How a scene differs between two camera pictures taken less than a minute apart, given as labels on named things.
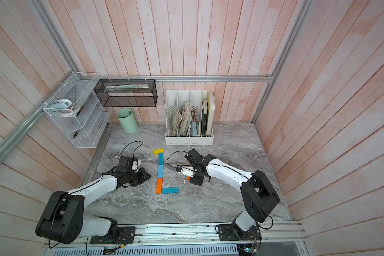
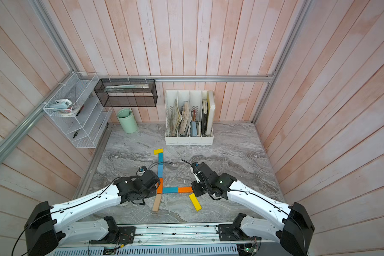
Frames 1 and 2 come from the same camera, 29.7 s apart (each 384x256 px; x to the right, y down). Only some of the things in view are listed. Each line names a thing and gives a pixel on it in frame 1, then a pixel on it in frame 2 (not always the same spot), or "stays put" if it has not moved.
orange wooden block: [159, 186] stays put
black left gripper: [143, 177] -> [153, 192]
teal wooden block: [160, 158] stays put
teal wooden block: [170, 190] stays put
